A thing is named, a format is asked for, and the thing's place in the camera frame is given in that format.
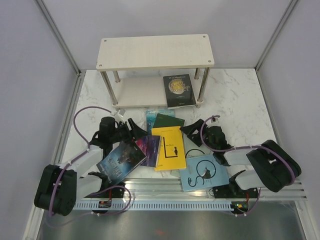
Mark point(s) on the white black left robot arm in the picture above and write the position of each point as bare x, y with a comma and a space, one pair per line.
62, 185

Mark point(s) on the yellow paperback book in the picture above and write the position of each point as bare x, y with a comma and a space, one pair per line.
172, 151

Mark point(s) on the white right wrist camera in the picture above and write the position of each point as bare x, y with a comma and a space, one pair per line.
215, 121

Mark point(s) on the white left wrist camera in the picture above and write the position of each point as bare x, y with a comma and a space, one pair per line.
119, 115

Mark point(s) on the white two-tier wooden shelf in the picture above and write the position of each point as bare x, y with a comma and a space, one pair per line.
168, 52

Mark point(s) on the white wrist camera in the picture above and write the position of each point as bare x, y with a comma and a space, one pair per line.
215, 121
119, 115

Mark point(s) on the pale green thin book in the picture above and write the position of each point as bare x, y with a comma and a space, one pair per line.
191, 151

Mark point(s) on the aluminium frame post left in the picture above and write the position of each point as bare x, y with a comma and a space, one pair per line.
57, 35

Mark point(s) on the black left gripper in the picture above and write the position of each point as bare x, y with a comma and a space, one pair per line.
139, 133

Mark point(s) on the aluminium frame post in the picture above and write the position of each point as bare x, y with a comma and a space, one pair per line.
276, 33
57, 35

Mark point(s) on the black Moon and Sixpence book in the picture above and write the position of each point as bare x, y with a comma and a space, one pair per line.
179, 91

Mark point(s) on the dark green hardcover book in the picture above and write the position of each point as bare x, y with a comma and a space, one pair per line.
162, 120

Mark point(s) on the purple galaxy cover book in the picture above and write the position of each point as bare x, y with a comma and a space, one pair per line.
150, 146

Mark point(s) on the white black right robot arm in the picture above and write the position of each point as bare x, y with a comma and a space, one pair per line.
235, 172

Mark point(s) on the light blue cat cover book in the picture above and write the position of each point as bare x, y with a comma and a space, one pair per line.
203, 172

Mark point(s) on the white slotted cable duct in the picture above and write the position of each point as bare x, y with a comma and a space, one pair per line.
139, 205

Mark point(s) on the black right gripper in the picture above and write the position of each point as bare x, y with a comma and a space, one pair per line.
189, 129

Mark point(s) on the aluminium frame post right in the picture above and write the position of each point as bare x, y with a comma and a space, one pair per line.
276, 33

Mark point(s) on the dark Wuthering Heights book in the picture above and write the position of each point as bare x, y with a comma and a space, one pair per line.
120, 162

